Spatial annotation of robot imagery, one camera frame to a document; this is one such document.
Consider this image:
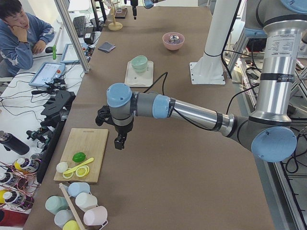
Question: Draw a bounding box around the yellow plastic knife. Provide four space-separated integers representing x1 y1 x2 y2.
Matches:
63 157 94 174

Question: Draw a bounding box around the green handled tool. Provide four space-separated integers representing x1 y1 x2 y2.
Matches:
52 45 57 60

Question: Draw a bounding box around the person in blue hoodie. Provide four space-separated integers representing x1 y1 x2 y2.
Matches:
0 0 55 76

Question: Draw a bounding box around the green bowl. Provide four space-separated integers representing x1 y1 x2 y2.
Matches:
130 55 148 65
132 63 148 69
133 68 147 73

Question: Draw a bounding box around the black water bottle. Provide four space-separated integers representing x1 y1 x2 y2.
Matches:
0 130 30 155

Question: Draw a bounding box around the blue plastic cup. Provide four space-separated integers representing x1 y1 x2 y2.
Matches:
68 182 90 197

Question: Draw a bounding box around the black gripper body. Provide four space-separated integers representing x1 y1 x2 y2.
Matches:
129 0 139 7
95 105 134 140

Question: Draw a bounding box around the lemon slice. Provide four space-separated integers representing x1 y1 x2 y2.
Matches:
62 172 74 179
75 165 90 178

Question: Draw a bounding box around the grey purple folded cloth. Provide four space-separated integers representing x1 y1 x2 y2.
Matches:
98 42 116 53

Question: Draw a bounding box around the green plastic cup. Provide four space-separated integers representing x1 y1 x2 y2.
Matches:
45 195 68 215

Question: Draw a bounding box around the grey plastic cup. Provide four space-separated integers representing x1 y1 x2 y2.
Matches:
54 210 74 229

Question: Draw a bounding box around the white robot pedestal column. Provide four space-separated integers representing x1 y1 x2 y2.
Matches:
203 0 241 63

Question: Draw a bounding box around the green bowl on tray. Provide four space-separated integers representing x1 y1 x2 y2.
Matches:
133 68 147 73

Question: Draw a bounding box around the black keyboard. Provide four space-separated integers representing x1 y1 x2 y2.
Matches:
72 16 86 37

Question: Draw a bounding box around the pink plastic cup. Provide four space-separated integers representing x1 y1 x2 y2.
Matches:
83 206 108 226

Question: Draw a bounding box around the cream rabbit serving tray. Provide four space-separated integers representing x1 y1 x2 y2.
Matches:
124 61 154 88

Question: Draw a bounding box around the yellow plastic cup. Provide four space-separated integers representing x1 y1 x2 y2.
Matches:
62 220 80 230

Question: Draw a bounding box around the wooden cutting board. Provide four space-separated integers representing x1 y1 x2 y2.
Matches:
54 128 108 183

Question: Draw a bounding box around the pink bowl with ice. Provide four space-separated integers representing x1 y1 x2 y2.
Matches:
162 32 185 51

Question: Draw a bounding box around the white plastic cup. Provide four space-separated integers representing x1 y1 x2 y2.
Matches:
75 192 98 212

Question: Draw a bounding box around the blue teach pendant tablet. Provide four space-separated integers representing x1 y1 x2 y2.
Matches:
28 62 65 87

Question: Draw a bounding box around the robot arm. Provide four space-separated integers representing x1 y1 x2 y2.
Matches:
130 0 164 20
95 0 307 162

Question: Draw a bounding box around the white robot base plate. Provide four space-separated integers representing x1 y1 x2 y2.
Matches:
189 62 225 85

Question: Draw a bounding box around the black gripper stand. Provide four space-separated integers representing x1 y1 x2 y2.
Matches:
40 90 76 127

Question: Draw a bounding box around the wooden mug tree stand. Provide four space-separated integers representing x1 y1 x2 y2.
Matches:
108 3 123 31

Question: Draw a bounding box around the white garlic bulb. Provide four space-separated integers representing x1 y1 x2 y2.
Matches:
56 162 68 173

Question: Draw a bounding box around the green lime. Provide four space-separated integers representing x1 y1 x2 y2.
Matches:
72 152 86 162

